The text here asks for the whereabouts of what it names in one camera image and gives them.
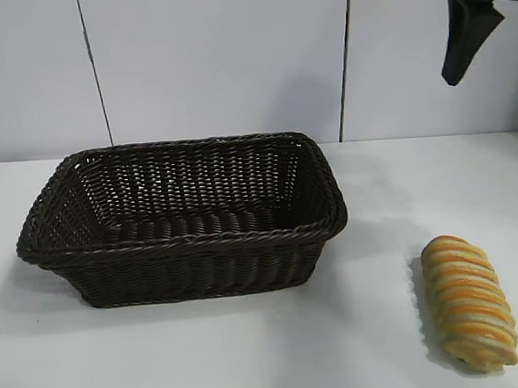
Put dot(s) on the long twisted striped bread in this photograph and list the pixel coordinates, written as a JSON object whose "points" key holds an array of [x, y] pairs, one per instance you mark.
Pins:
{"points": [[468, 300]]}

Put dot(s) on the dark brown wicker basket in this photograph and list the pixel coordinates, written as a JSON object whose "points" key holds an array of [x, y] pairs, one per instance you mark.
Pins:
{"points": [[180, 273]]}

